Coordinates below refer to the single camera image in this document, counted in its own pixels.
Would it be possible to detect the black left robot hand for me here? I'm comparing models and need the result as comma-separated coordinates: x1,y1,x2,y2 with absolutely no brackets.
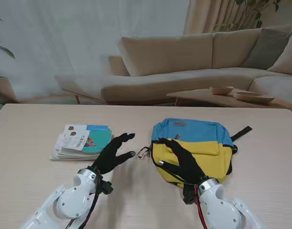
90,133,136,175

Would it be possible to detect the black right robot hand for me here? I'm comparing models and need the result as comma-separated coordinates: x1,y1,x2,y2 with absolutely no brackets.
153,137,210,186

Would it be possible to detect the teal cover book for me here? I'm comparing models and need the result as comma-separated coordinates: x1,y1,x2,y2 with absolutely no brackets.
54,130,114,154

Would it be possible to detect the blue and yellow school backpack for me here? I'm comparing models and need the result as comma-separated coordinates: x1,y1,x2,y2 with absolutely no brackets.
137,118,253,189

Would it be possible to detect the purple cover book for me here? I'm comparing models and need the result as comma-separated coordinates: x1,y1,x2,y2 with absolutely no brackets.
50,149,102,162

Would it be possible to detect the wooden coffee table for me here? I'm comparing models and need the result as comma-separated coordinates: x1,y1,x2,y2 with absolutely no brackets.
166,87,292,114

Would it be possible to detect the small wooden bowl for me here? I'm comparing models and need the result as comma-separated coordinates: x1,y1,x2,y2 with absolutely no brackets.
209,85,234,95

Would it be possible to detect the wide shallow wooden bowl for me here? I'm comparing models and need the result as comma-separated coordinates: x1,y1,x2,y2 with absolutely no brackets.
233,92,275,104

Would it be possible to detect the beige sofa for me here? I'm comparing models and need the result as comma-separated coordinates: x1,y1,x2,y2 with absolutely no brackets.
54,23,292,105

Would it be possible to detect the beige plant pot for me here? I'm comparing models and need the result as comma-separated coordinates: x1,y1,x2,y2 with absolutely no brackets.
0,76,18,104

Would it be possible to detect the white sheer curtain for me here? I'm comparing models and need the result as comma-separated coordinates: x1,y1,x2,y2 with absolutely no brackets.
0,0,191,103

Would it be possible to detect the grey cushion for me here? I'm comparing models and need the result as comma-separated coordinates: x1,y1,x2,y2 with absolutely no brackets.
241,28,292,70

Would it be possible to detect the beige cushion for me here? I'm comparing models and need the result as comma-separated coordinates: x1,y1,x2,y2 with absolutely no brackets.
267,34,292,77

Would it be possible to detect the dark green leaf plant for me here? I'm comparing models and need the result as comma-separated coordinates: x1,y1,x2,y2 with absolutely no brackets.
0,14,16,60

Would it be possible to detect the beige curtain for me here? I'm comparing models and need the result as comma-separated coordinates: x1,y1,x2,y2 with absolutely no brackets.
183,0,291,35

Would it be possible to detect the tall green leafy plant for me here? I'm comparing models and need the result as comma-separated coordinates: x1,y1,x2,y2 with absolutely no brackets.
213,0,282,33

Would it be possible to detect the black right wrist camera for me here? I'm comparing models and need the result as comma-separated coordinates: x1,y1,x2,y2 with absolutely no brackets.
182,185,199,205

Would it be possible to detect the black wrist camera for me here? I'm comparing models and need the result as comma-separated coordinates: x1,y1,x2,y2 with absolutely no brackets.
98,180,114,195
182,185,199,205

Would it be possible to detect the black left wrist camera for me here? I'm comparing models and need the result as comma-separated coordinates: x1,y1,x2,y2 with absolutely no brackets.
98,180,114,195

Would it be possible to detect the red black right arm cable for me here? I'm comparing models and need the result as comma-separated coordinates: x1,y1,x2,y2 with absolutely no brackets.
194,185,208,229

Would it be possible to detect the red black arm cable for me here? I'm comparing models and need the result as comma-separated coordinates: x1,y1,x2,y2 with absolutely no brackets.
194,185,208,229
64,169,102,229

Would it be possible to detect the red black left arm cable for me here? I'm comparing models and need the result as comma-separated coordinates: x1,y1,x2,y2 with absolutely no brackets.
64,169,102,229

